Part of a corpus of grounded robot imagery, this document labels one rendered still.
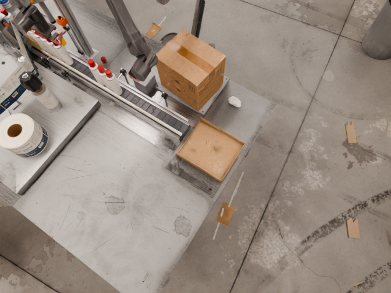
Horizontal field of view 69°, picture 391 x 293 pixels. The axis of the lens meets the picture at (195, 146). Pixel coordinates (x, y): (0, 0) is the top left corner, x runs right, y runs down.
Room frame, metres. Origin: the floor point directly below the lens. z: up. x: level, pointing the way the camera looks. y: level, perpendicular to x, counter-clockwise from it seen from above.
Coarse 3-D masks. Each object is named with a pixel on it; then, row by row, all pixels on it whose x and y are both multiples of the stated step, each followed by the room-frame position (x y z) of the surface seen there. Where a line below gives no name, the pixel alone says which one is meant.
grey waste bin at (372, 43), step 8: (384, 8) 1.89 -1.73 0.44; (384, 16) 1.83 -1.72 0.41; (376, 24) 1.86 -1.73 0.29; (384, 24) 1.79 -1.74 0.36; (368, 32) 1.91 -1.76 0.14; (376, 32) 1.81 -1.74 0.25; (384, 32) 1.75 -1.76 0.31; (368, 40) 1.83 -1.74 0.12; (376, 40) 1.76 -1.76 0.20; (384, 40) 1.72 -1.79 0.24; (368, 48) 1.77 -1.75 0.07; (376, 48) 1.73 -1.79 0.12; (384, 48) 1.69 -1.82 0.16; (376, 56) 1.69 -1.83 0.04; (384, 56) 1.67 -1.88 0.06
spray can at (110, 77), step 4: (108, 72) 0.95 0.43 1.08; (108, 76) 0.94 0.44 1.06; (112, 76) 0.95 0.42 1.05; (108, 80) 0.93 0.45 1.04; (112, 80) 0.93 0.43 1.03; (116, 80) 0.95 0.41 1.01; (112, 84) 0.93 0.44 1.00; (116, 84) 0.94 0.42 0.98; (112, 88) 0.93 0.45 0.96; (116, 88) 0.93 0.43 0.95; (120, 88) 0.95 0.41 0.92; (116, 92) 0.93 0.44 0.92; (120, 92) 0.94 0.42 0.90
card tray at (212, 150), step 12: (204, 120) 0.73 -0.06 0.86; (192, 132) 0.68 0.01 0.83; (204, 132) 0.67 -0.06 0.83; (216, 132) 0.66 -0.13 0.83; (192, 144) 0.60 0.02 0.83; (204, 144) 0.59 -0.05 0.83; (216, 144) 0.59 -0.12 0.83; (228, 144) 0.58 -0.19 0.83; (240, 144) 0.58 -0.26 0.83; (180, 156) 0.53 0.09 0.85; (192, 156) 0.53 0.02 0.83; (204, 156) 0.52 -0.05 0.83; (216, 156) 0.51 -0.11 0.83; (228, 156) 0.51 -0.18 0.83; (204, 168) 0.45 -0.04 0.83; (216, 168) 0.45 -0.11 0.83; (228, 168) 0.44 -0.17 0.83
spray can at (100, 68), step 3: (99, 66) 0.99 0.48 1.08; (102, 66) 0.99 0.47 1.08; (99, 69) 0.97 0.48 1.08; (102, 69) 0.98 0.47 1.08; (105, 69) 1.00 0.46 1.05; (99, 72) 0.98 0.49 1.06; (102, 72) 0.97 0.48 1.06; (99, 75) 0.97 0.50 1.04; (102, 75) 0.96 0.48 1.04; (105, 75) 0.97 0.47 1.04; (102, 78) 0.96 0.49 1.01; (105, 78) 0.96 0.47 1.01; (105, 81) 0.96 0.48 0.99; (105, 84) 0.96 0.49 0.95; (108, 84) 0.96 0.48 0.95; (108, 87) 0.96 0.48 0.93; (111, 90) 0.96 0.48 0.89
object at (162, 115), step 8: (48, 56) 1.26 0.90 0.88; (80, 64) 1.18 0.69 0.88; (80, 72) 1.12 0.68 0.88; (88, 72) 1.12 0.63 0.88; (96, 80) 1.05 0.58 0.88; (112, 96) 0.93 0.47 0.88; (120, 96) 0.93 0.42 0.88; (128, 96) 0.92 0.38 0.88; (136, 96) 0.92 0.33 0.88; (136, 104) 0.86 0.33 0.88; (144, 104) 0.86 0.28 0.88; (152, 112) 0.80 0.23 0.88; (160, 112) 0.80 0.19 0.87; (152, 120) 0.76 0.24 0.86; (168, 120) 0.74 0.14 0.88; (176, 120) 0.74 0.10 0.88; (168, 128) 0.69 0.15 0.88; (176, 128) 0.68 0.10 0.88; (184, 128) 0.68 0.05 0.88
